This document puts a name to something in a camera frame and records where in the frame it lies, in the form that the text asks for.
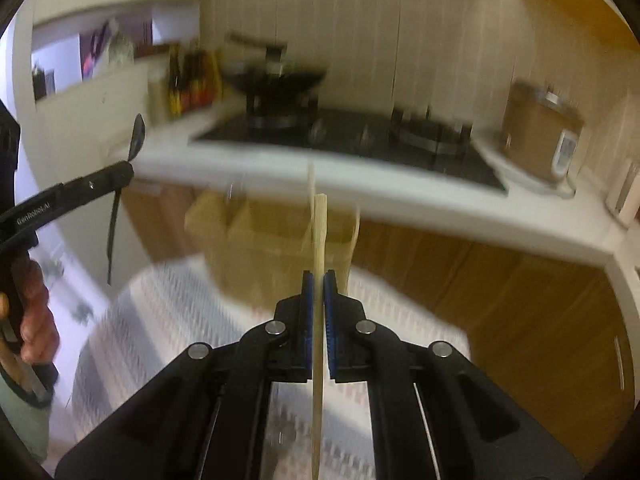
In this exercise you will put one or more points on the black gas stove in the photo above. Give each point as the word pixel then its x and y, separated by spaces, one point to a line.
pixel 360 135

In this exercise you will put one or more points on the black spoon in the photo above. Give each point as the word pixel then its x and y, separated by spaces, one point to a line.
pixel 136 135

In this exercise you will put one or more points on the striped white cloth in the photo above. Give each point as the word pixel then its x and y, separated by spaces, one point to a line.
pixel 165 340

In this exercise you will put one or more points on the dark sauce bottle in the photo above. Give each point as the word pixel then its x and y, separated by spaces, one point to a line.
pixel 175 82

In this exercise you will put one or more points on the wooden chopstick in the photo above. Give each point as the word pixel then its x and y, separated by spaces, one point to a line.
pixel 311 180
pixel 319 240

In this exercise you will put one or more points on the red label sauce bottle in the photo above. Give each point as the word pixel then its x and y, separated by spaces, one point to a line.
pixel 202 77

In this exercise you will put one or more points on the brown rice cooker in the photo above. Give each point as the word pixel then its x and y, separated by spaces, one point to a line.
pixel 542 130

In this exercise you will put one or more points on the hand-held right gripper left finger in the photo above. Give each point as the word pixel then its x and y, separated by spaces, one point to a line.
pixel 309 305

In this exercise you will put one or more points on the person's left hand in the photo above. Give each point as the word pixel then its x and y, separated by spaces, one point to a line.
pixel 35 310

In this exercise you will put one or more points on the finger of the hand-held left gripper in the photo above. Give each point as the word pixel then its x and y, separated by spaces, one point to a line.
pixel 95 184

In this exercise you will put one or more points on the white container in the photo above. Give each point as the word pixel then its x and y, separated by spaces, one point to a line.
pixel 625 192

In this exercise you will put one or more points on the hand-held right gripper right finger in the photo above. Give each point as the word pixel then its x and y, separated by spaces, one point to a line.
pixel 330 305

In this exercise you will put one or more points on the black wok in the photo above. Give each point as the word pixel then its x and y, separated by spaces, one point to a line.
pixel 272 80

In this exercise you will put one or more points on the wooden base cabinet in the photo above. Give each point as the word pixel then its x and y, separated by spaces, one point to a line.
pixel 525 300

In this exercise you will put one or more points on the brown paper bag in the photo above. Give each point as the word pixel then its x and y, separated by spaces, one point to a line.
pixel 260 240

